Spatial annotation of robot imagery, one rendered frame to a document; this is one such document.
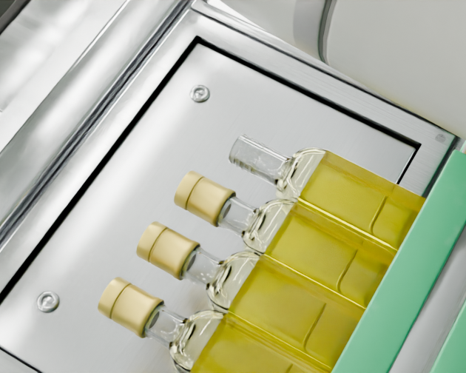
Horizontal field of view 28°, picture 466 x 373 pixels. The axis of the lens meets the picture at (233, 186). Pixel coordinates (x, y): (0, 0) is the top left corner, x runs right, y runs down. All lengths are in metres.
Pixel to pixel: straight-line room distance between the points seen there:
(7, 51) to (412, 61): 0.89
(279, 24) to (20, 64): 0.83
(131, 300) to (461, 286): 0.27
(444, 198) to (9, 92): 0.59
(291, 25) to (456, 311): 0.38
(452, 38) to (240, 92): 0.76
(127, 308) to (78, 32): 0.45
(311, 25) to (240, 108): 0.72
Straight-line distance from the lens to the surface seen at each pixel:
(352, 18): 0.28
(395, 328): 0.63
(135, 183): 0.97
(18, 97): 1.07
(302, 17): 0.29
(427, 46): 0.28
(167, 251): 0.77
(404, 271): 0.64
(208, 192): 0.80
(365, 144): 1.00
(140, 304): 0.76
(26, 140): 1.01
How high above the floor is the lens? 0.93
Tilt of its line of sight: 13 degrees up
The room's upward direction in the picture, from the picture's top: 62 degrees counter-clockwise
